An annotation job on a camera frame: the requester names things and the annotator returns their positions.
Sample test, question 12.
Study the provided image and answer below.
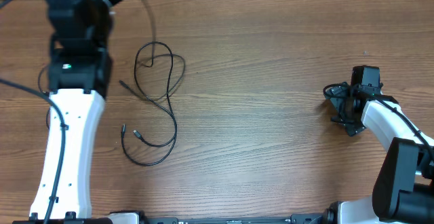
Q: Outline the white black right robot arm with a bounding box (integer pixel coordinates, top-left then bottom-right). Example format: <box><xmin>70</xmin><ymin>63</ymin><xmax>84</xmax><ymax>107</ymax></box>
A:
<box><xmin>321</xmin><ymin>83</ymin><xmax>433</xmax><ymax>223</ymax></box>

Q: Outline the black short separated cable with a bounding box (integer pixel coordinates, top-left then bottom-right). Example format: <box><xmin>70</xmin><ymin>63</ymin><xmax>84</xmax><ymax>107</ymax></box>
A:
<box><xmin>37</xmin><ymin>64</ymin><xmax>52</xmax><ymax>130</ymax></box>

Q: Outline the black USB-A cable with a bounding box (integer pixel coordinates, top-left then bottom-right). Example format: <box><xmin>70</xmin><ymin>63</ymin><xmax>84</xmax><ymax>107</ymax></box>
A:
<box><xmin>118</xmin><ymin>0</ymin><xmax>186</xmax><ymax>102</ymax></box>

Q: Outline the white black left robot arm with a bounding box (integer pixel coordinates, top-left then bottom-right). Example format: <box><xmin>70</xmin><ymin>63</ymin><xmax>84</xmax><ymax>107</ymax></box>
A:
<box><xmin>27</xmin><ymin>0</ymin><xmax>123</xmax><ymax>223</ymax></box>

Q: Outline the black cable bundle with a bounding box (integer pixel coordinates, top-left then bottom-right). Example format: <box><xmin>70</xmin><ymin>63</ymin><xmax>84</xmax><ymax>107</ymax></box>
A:
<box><xmin>120</xmin><ymin>41</ymin><xmax>179</xmax><ymax>167</ymax></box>

